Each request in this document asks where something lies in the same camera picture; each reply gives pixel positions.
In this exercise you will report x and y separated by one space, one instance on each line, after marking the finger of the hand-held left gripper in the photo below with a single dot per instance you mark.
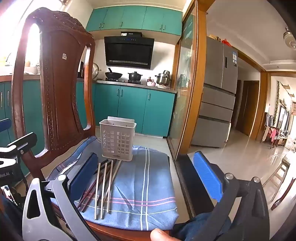
5 125
25 140

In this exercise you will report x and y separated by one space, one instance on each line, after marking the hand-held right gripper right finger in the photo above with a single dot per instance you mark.
208 176

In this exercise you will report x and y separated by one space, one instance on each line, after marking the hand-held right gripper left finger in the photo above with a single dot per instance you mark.
83 178

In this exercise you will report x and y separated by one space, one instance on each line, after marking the dark brown chopstick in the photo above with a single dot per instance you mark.
92 197
89 191

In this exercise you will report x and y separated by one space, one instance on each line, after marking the white chopstick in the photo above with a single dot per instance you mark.
115 172
104 190
110 185
97 192

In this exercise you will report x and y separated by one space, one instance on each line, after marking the white plastic utensil basket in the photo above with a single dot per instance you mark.
118 141

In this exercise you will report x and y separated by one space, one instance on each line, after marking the person's right hand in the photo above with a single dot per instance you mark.
160 235

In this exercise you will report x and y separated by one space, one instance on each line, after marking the teal base cabinets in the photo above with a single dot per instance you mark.
138 109
32 111

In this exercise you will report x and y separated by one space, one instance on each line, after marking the blue denim pants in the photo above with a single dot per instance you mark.
192 227

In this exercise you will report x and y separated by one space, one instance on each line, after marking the brown leather chair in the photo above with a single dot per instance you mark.
60 92

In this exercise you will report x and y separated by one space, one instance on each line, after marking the blue plaid cloth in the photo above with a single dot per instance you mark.
143 185

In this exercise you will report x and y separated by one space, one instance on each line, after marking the silver refrigerator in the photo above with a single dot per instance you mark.
215 104

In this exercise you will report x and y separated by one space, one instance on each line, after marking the wooden stool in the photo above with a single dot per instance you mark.
285 163

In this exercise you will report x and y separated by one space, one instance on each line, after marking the clothes on drying rack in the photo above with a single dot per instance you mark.
274 134

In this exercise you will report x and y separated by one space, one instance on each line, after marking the brown wooden door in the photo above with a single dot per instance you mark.
248 109

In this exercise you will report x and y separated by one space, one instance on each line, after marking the round silver lid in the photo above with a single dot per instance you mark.
95 71

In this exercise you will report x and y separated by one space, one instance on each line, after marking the green leaf garland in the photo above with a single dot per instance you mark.
278 102

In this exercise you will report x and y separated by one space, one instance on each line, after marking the large stainless steel pot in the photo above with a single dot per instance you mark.
163 80

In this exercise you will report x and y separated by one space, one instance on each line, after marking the black wok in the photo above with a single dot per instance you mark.
113 75

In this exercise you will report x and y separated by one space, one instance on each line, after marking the wood framed glass sliding door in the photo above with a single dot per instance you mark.
185 69

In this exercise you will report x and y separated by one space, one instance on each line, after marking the small pink pot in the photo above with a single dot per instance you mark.
150 82

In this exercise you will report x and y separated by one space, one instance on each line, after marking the small stainless steel pot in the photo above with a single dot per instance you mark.
166 73

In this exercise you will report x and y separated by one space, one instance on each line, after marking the black cooking pot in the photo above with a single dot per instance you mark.
134 76

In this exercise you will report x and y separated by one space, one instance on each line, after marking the black range hood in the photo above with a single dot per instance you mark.
129 51

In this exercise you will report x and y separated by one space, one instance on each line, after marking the ceiling light fixture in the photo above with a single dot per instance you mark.
289 37

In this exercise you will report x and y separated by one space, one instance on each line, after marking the teal wall cabinets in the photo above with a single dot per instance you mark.
134 18

